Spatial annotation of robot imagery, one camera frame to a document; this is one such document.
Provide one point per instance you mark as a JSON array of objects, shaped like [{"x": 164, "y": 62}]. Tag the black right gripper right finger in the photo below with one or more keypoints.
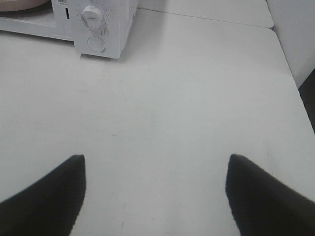
[{"x": 261, "y": 205}]

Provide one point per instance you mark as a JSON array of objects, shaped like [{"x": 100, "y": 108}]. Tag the lower white round knob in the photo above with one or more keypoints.
[{"x": 92, "y": 16}]

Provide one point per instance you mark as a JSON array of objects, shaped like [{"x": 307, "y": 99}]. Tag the white microwave oven body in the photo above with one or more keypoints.
[{"x": 53, "y": 20}]

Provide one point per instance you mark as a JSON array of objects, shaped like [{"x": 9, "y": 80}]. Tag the round white door button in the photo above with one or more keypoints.
[{"x": 96, "y": 44}]

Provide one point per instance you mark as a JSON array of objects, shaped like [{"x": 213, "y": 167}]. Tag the white warning label sticker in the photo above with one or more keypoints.
[{"x": 62, "y": 2}]

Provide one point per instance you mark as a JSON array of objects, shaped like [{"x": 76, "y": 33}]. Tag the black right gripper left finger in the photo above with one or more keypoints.
[{"x": 48, "y": 207}]

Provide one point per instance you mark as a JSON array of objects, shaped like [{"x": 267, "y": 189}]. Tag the pink round plate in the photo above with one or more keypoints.
[{"x": 17, "y": 5}]

